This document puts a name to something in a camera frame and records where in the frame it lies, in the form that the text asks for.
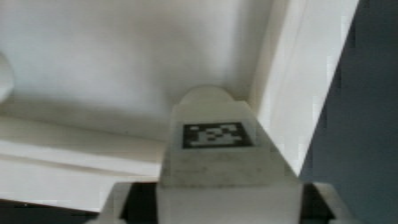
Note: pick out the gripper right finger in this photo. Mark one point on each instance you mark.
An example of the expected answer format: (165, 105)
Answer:
(339, 215)

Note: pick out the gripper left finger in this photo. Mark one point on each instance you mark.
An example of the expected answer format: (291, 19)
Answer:
(114, 204)

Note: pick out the white leg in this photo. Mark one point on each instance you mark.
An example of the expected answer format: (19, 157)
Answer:
(227, 184)

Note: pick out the white square table top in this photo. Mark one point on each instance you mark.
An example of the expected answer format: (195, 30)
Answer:
(105, 57)

